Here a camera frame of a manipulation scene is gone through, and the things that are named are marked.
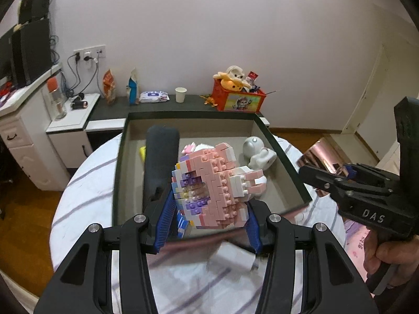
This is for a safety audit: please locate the white paper cup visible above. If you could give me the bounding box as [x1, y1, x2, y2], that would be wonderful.
[175, 87, 188, 104]

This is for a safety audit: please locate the white wall power strip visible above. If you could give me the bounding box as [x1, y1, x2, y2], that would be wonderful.
[73, 45, 106, 63]

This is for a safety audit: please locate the black box on tower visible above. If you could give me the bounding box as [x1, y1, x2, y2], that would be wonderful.
[18, 0, 50, 24]

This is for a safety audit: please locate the wet wipes pack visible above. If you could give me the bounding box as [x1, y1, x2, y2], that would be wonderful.
[139, 91, 170, 104]

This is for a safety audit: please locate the white striped quilted tablecloth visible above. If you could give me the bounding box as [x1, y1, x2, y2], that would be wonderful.
[49, 130, 348, 314]

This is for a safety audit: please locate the black cable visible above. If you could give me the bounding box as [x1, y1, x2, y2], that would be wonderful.
[60, 53, 99, 101]

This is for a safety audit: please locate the white desk with drawers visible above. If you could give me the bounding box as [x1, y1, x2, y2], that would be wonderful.
[1, 64, 70, 191]

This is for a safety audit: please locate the orange toy storage box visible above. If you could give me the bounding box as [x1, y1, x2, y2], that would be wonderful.
[211, 80, 266, 114]

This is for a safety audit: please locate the rose gold metal cylinder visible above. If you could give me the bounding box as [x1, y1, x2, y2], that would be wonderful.
[297, 135, 350, 177]

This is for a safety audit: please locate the black remote control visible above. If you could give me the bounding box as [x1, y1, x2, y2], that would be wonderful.
[143, 125, 180, 210]

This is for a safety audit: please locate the yellow plush toy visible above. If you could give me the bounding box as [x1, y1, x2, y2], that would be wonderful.
[213, 72, 251, 92]

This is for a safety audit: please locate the pink box with black rim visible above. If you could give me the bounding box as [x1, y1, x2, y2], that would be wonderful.
[112, 111, 311, 241]

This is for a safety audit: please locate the white plush monkey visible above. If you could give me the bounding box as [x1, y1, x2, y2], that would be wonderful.
[227, 65, 246, 80]

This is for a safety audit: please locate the black low shelf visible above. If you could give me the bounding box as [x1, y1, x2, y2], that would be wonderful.
[85, 94, 270, 132]

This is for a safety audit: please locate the pink white block figure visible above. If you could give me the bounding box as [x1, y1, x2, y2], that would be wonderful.
[181, 143, 214, 156]

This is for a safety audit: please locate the clear bottle red cap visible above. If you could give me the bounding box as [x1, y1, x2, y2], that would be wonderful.
[47, 77, 67, 120]

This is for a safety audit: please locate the orange snack bag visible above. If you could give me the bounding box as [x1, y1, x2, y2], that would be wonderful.
[102, 70, 116, 105]

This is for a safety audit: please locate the white square charger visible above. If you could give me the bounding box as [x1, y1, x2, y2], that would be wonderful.
[207, 242, 259, 274]

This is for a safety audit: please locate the pink brick block toy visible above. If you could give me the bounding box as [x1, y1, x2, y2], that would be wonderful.
[172, 143, 266, 239]

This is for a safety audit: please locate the blue white snack bag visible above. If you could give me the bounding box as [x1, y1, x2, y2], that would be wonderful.
[127, 68, 139, 105]

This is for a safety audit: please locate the low white side cabinet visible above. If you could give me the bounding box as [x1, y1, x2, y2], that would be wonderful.
[45, 93, 127, 169]

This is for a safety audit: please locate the black computer monitor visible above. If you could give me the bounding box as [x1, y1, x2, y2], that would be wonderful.
[0, 28, 14, 82]

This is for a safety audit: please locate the person's right hand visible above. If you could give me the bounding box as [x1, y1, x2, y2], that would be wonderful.
[363, 230, 418, 289]

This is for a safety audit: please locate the yellow highlighter pen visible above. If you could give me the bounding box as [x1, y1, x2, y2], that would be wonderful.
[139, 146, 146, 162]

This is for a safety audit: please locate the black computer tower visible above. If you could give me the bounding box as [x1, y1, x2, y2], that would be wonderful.
[10, 19, 53, 88]

